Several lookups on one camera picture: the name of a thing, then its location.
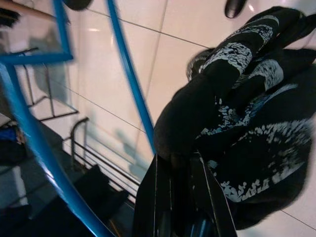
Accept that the black metal clothes rack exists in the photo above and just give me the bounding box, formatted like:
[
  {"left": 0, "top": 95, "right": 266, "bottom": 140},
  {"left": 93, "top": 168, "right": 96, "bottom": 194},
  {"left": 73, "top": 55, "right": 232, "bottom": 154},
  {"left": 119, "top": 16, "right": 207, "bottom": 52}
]
[{"left": 70, "top": 117, "right": 143, "bottom": 200}]

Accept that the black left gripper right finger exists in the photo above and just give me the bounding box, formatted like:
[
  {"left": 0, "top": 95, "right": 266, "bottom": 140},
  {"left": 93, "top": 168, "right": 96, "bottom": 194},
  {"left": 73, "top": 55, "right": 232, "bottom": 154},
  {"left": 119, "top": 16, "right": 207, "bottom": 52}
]
[{"left": 187, "top": 154, "right": 238, "bottom": 237}]

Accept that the black t-shirt white print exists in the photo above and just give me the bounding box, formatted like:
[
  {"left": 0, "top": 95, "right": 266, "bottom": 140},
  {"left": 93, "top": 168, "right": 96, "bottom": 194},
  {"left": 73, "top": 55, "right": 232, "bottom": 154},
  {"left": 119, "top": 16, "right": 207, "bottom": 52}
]
[{"left": 153, "top": 6, "right": 316, "bottom": 230}]

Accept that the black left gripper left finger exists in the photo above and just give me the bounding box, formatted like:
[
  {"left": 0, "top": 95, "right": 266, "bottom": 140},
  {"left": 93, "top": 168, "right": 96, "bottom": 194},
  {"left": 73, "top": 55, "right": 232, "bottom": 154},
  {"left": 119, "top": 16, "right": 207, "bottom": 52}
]
[{"left": 134, "top": 153, "right": 174, "bottom": 237}]

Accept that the blue plastic hanger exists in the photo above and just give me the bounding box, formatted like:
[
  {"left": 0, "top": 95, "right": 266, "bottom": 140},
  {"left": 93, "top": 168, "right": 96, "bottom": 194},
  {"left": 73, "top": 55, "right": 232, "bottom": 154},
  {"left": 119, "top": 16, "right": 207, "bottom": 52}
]
[{"left": 0, "top": 0, "right": 158, "bottom": 237}]

